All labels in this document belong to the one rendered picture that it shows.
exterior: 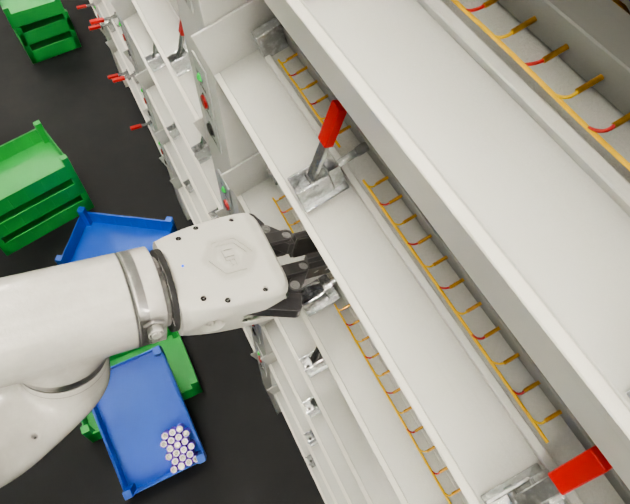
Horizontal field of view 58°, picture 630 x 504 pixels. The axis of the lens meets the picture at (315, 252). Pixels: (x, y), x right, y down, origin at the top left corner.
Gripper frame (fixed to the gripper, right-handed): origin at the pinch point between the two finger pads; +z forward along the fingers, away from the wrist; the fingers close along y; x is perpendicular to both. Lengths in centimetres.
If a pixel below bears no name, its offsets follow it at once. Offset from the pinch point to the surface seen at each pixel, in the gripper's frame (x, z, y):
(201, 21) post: -14.8, -6.7, 17.4
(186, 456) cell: 98, -4, 15
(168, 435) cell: 95, -7, 21
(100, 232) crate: 104, -6, 94
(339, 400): 25.9, 6.5, -7.2
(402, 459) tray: 7.8, 1.5, -20.0
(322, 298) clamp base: 6.0, 1.4, -2.1
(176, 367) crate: 103, 2, 40
